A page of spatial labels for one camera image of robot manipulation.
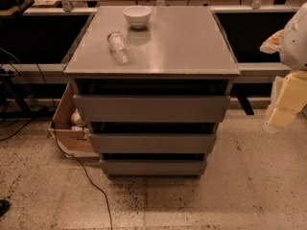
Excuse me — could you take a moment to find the grey drawer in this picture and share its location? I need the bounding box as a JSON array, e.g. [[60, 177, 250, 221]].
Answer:
[[100, 160, 207, 176], [89, 134, 217, 153], [73, 95, 230, 123]]

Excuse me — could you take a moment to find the cardboard box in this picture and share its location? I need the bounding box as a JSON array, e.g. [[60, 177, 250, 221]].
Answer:
[[48, 83, 95, 157]]

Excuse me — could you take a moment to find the clear plastic bottle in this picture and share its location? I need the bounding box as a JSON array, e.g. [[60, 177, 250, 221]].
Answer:
[[107, 30, 131, 64]]

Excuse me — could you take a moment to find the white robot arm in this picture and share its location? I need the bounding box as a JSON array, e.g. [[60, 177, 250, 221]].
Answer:
[[260, 3, 307, 133]]

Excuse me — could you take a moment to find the black floor cable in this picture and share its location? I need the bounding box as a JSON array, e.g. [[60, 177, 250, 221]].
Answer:
[[51, 121, 114, 230]]

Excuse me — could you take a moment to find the grey top drawer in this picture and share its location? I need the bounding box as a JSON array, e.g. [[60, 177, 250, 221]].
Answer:
[[73, 95, 230, 123]]

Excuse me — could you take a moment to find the white ceramic bowl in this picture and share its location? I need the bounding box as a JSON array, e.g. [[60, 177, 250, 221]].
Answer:
[[123, 6, 152, 29]]

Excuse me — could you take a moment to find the grey bottom drawer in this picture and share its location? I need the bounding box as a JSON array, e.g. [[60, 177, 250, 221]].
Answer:
[[100, 160, 207, 176]]

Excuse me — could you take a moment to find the grey drawer cabinet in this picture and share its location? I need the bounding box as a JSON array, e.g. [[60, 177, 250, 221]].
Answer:
[[62, 5, 241, 179]]

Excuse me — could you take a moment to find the white cup in box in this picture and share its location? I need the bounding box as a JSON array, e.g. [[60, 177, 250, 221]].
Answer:
[[70, 110, 86, 127]]

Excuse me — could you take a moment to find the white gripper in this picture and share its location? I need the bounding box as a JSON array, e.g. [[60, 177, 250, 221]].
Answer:
[[264, 70, 307, 134]]

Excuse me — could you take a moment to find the black shoe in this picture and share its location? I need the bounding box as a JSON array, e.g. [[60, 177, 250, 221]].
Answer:
[[0, 199, 10, 218]]

